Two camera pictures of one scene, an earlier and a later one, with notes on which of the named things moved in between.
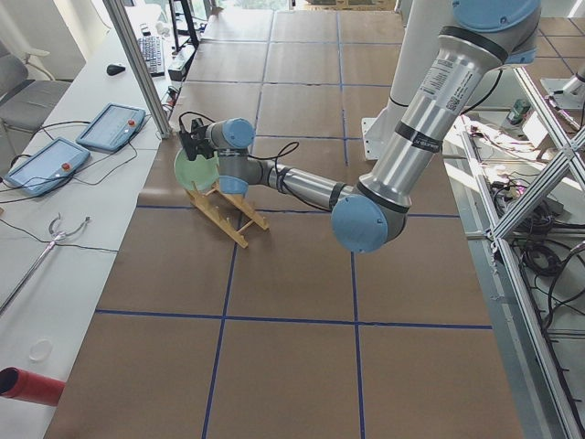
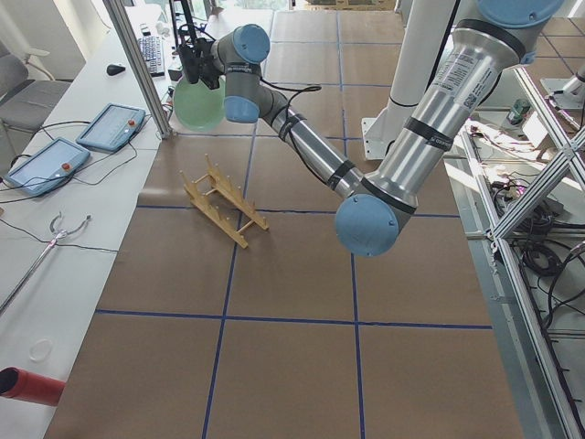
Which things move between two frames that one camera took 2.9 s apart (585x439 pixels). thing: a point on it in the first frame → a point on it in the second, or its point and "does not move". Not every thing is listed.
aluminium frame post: [122, 20] does not move
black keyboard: [153, 51] does not move
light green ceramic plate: [198, 175] → [197, 107]
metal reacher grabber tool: [55, 237] does not move
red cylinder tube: [18, 383] does not move
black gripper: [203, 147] → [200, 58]
